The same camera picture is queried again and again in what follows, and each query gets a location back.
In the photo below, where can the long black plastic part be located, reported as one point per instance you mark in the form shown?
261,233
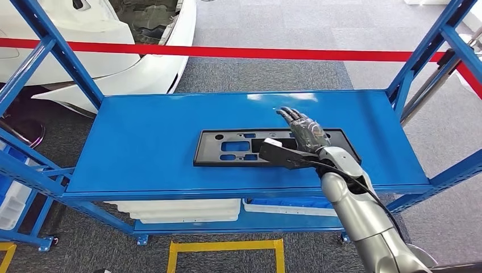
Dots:
207,150

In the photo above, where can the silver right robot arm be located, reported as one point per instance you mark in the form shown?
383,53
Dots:
361,218

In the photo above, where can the large blue metal shelf rack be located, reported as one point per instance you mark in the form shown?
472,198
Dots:
150,150

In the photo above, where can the white car body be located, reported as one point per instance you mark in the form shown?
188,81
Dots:
75,45

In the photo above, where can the small blue metal rack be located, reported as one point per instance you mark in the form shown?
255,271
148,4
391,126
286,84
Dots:
22,238

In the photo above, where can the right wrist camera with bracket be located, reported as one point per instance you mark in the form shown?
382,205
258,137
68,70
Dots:
278,154

